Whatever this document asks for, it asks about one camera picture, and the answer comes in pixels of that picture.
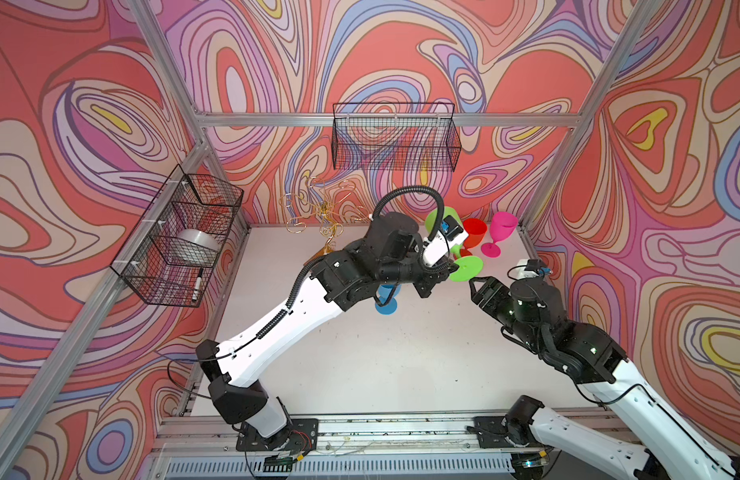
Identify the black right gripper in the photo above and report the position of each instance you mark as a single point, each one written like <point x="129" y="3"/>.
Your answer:
<point x="496" y="289"/>

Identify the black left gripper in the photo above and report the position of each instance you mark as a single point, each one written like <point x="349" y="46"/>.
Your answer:
<point x="434" y="276"/>

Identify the green plastic wine glass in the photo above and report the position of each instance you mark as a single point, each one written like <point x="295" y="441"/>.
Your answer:
<point x="468" y="267"/>

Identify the blue plastic wine glass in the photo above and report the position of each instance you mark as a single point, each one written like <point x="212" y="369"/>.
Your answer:
<point x="386" y="303"/>

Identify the red plastic wine glass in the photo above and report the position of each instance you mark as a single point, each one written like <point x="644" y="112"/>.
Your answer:
<point x="476" y="230"/>

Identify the pink plastic wine glass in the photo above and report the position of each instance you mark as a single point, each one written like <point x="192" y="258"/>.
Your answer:
<point x="502" y="226"/>

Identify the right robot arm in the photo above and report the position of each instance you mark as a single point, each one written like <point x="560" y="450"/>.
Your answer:
<point x="532" y="316"/>

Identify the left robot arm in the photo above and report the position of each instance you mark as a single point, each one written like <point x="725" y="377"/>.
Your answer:
<point x="392" y="252"/>

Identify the wooden rack base board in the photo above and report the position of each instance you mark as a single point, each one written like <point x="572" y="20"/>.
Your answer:
<point x="321" y="254"/>

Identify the black marker pen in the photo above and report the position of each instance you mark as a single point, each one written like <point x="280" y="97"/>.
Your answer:
<point x="196" y="293"/>

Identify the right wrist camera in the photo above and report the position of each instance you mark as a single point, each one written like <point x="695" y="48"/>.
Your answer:
<point x="535" y="268"/>

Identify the gold wire glass rack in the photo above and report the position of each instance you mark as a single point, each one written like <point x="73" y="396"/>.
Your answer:
<point x="331" y="209"/>

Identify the black wire basket back wall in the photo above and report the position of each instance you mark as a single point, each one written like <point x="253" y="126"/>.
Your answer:
<point x="395" y="136"/>

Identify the black wire basket wall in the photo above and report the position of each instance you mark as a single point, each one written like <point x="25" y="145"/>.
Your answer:
<point x="395" y="136"/>
<point x="152" y="269"/>

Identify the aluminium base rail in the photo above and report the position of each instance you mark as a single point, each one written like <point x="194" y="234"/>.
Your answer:
<point x="351" y="446"/>

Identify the black wire basket left wall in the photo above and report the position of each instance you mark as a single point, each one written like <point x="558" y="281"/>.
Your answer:
<point x="152" y="269"/>

